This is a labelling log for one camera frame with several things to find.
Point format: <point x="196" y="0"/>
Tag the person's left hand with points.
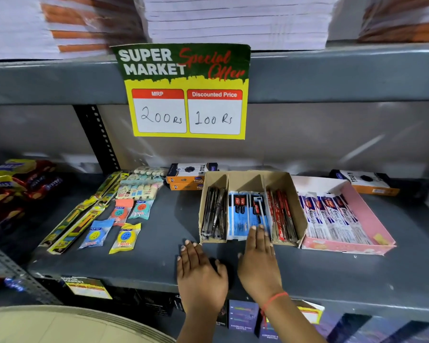
<point x="202" y="282"/>

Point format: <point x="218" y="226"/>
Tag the person's right hand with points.
<point x="259" y="267"/>

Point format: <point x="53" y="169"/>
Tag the person's left thumb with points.
<point x="222" y="269"/>

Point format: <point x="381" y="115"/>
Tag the person's right thumb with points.
<point x="242" y="261"/>

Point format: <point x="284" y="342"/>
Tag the person's right forearm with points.
<point x="289" y="325"/>

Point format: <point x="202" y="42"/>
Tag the person's left forearm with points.
<point x="203" y="328"/>

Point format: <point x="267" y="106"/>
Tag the row of blue pen packets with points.
<point x="241" y="217"/>

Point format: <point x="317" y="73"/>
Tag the purple printed box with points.
<point x="268" y="330"/>
<point x="243" y="316"/>

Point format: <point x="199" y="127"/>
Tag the bundle of black pens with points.
<point x="214" y="214"/>

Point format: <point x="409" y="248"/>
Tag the bundle of red pens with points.
<point x="282" y="217"/>

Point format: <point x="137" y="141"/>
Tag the divided brown cardboard box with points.
<point x="291" y="207"/>

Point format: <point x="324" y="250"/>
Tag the small yellow shelf label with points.
<point x="88" y="288"/>
<point x="310" y="312"/>

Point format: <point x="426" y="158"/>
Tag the orange black white box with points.
<point x="186" y="187"/>
<point x="191" y="172"/>
<point x="368" y="182"/>

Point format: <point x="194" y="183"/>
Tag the row of white pen packets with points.
<point x="332" y="221"/>

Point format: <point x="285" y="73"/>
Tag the teal sharpener packet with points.
<point x="141" y="209"/>

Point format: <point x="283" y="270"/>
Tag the yellow sharpener packet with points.
<point x="126" y="238"/>

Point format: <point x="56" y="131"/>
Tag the pastel eraser strip pack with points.
<point x="151" y="171"/>
<point x="141" y="181"/>
<point x="138" y="192"/>

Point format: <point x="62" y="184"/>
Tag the orange sharpener packet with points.
<point x="121" y="211"/>

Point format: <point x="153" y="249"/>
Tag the blue sharpener packet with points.
<point x="95" y="233"/>

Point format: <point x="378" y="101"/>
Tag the yellow green long packet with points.
<point x="68" y="223"/>
<point x="117" y="189"/>
<point x="109" y="185"/>
<point x="78" y="230"/>

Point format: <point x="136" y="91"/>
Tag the pink cardboard tray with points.
<point x="371" y="217"/>

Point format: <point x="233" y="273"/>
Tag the beige round container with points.
<point x="68" y="325"/>

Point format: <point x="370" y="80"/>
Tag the black perforated rack upright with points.
<point x="96" y="139"/>

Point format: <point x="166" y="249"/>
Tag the yellow green offer sign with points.
<point x="186" y="78"/>

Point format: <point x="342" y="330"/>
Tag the grey metal shelf rack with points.
<point x="325" y="78"/>

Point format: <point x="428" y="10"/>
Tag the pile of red yellow snack packets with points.
<point x="18" y="185"/>

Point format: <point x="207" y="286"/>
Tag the stack of plain white notebooks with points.
<point x="236" y="21"/>

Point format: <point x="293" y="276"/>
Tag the stack of brown-spined wrapped notebooks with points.
<point x="404" y="21"/>

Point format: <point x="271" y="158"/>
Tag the stack of orange-spined white notebooks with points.
<point x="28" y="28"/>

